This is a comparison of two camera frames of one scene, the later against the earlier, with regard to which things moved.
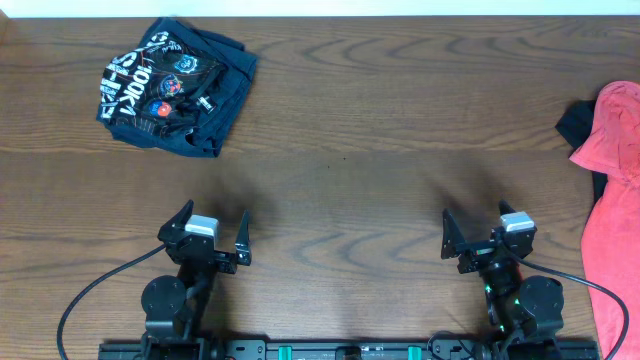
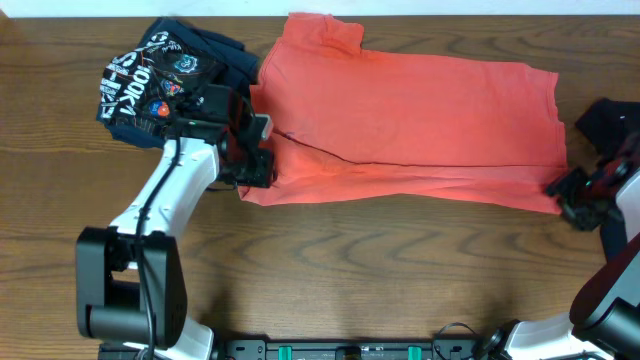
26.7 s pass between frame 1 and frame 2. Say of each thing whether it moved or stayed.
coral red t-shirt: moved
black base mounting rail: stayed
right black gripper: moved
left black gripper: moved
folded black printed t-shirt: stayed
